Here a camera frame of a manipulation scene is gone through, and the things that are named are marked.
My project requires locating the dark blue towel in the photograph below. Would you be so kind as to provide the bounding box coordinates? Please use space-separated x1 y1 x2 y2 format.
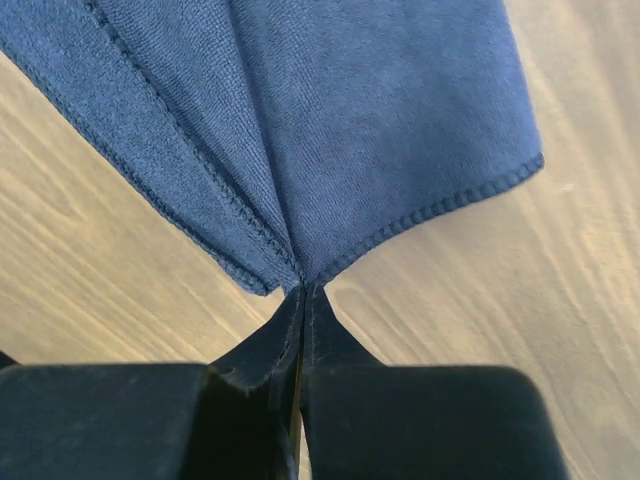
1 0 544 295

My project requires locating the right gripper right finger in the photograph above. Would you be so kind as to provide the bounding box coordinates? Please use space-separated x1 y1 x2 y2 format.
301 285 569 479

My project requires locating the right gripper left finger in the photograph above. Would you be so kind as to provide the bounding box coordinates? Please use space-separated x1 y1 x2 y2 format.
1 288 306 479

